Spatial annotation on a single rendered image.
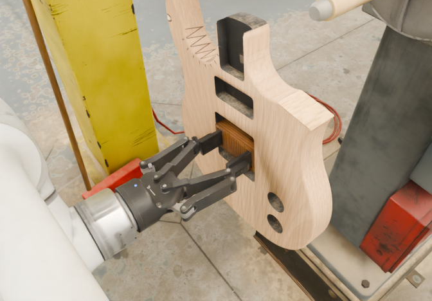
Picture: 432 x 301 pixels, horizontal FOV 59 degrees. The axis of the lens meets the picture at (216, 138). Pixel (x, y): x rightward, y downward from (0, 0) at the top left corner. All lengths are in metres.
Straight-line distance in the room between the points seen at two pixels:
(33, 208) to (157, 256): 1.34
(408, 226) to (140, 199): 0.81
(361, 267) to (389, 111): 0.57
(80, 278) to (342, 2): 0.41
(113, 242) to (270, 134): 0.26
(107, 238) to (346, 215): 0.96
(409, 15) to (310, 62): 1.86
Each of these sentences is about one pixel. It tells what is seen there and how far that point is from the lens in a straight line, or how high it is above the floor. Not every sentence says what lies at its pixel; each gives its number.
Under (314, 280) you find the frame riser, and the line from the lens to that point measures 1.49.
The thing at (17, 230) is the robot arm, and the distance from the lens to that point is 0.33.
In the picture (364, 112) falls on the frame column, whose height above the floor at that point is 0.80.
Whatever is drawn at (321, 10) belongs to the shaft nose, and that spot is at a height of 1.26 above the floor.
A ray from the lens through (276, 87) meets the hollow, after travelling 0.53.
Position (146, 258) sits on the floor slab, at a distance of 1.66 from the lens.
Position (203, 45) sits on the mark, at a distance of 0.65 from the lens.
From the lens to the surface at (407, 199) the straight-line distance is 1.16.
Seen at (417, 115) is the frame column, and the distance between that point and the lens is 0.98.
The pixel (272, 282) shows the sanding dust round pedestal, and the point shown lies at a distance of 1.61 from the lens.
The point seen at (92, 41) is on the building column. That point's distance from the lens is 1.40.
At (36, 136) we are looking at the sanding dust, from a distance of 2.22.
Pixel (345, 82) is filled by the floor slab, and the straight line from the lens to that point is 2.45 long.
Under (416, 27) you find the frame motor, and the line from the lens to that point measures 0.72.
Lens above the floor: 1.49
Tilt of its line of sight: 49 degrees down
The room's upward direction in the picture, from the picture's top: straight up
